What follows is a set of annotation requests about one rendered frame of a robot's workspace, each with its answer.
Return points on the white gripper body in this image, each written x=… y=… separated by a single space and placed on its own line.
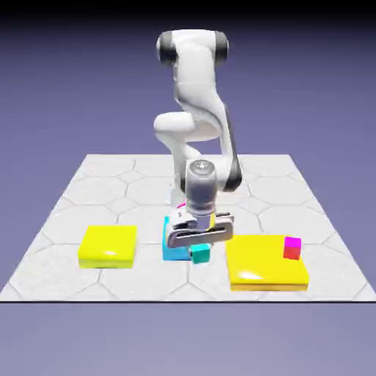
x=223 y=230

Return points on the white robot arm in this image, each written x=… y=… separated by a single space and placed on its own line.
x=195 y=88

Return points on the small teal cube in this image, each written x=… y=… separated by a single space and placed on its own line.
x=201 y=255

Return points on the small pink cube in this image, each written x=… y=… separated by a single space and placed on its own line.
x=181 y=205

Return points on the small magenta cube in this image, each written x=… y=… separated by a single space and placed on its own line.
x=292 y=248

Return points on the large yellow box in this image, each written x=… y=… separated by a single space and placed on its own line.
x=261 y=264
x=107 y=245

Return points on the large cyan box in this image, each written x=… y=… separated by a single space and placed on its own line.
x=176 y=254

